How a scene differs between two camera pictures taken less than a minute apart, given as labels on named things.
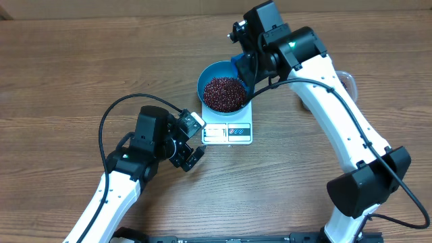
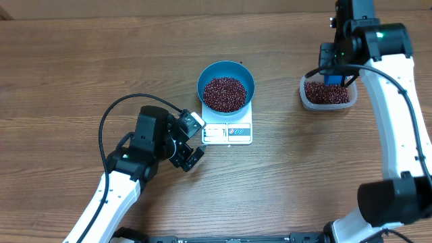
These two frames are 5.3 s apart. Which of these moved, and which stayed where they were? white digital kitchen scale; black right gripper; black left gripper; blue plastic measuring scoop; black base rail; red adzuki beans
Moved: blue plastic measuring scoop; black right gripper
Stayed: red adzuki beans; white digital kitchen scale; black base rail; black left gripper
